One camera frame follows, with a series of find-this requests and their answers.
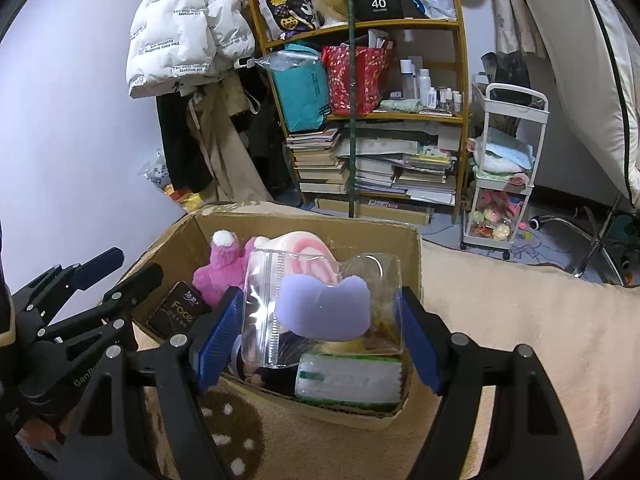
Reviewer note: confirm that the pink plush toy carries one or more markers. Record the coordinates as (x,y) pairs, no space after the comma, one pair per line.
(220,275)

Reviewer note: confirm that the black garment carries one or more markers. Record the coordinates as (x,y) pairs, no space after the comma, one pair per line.
(175,145)

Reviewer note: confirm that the black tissue pack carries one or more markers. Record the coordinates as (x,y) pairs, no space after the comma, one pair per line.
(177,310)

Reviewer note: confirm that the pile of books and papers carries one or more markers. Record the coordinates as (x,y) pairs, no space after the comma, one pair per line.
(405,172)

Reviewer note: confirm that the white rolling cart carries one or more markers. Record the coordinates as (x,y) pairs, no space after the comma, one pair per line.
(540,125)

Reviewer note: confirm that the pink swirl cake roll plush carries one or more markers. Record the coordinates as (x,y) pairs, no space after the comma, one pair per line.
(300,247)

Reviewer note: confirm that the printed cardboard box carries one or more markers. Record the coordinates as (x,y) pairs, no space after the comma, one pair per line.
(360,230)

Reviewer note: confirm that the flat cardboard box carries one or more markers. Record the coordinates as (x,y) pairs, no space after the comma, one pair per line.
(380,210)

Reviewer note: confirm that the red gift bag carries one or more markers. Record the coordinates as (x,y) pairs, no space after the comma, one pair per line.
(370,80)

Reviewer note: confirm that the green cloth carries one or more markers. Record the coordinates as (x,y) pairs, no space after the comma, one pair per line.
(400,105)

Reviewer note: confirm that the group of small bottles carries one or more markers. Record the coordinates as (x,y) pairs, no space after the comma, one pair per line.
(430,90)

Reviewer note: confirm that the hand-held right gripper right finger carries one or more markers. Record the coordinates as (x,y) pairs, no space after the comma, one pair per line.
(420,340)

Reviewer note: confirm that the beige patterned rug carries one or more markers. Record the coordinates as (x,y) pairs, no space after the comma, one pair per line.
(500,335)

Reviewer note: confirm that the clear pouch with purple sponge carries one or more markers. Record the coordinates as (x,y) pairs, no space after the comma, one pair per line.
(320,305)

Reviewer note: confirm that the wooden shelf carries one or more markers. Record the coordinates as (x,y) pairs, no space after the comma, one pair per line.
(462,110)

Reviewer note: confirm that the green tissue pack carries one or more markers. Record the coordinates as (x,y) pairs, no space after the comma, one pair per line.
(350,377)

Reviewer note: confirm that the stack of books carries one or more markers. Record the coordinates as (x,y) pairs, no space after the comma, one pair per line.
(317,165)

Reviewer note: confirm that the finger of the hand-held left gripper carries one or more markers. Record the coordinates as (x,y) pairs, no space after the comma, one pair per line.
(100,262)
(135,282)

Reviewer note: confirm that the office chair base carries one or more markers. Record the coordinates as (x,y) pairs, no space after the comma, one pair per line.
(580,240)

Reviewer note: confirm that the green pole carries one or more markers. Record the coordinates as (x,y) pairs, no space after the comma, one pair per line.
(352,135)

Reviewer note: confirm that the teal paper bag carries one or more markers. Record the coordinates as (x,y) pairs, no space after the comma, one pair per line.
(300,90)

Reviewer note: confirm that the white puffer jacket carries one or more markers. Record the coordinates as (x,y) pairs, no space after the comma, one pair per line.
(175,35)

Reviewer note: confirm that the beige coat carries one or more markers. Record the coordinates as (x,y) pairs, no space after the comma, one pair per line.
(225,160)

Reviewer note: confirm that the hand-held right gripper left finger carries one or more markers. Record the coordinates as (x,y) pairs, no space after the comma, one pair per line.
(220,340)

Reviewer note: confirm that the white softbox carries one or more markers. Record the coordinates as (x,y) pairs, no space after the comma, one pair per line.
(590,60)

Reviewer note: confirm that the printed tote bag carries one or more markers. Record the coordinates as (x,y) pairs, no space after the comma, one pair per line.
(285,5)

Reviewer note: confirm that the plastic bag with small items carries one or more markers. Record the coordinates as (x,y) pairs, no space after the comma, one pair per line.
(157,172)

